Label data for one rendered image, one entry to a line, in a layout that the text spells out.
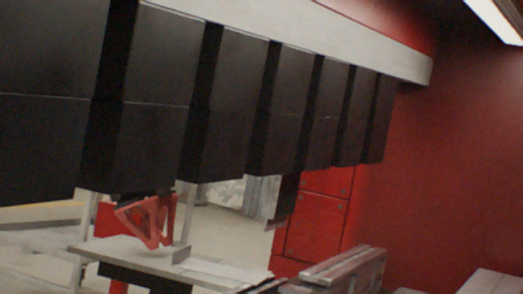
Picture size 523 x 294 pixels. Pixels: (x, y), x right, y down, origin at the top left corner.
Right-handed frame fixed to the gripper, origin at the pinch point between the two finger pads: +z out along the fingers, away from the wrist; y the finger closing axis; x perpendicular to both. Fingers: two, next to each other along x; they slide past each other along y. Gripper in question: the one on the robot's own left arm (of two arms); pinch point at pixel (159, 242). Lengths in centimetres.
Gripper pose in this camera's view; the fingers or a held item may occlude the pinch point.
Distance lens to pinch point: 155.2
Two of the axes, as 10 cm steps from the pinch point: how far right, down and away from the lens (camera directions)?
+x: -8.9, 3.5, 2.8
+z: 3.4, 9.4, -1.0
